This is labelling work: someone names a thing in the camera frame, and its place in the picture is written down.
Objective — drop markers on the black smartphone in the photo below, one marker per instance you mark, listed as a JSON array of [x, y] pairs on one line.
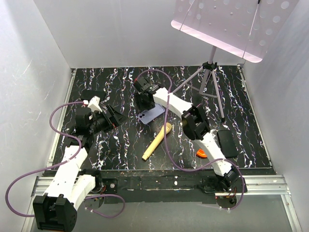
[[89, 94]]

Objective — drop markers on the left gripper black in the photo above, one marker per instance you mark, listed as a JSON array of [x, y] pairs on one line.
[[116, 119]]

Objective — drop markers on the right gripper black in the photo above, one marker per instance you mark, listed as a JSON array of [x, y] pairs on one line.
[[139, 106]]

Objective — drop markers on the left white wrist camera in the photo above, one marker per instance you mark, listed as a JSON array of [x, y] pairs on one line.
[[93, 104]]

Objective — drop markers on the lavender phone case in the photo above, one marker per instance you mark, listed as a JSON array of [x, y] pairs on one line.
[[148, 116]]

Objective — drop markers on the lavender music stand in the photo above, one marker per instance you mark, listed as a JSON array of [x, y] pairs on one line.
[[244, 28]]

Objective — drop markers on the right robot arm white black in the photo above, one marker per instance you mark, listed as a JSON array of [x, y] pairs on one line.
[[196, 127]]

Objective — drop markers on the orange curved plastic piece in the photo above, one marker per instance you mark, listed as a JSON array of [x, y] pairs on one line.
[[201, 154]]

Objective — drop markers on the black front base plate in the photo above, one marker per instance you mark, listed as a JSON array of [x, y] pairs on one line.
[[154, 186]]

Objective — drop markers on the aluminium frame rail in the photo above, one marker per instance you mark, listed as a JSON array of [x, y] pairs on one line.
[[256, 185]]

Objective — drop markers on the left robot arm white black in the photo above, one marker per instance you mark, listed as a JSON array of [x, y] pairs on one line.
[[56, 209]]

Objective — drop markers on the black phone on right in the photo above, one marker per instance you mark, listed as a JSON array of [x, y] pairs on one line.
[[227, 144]]

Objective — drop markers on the beige wooden microphone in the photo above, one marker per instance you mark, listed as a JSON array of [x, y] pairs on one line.
[[157, 140]]

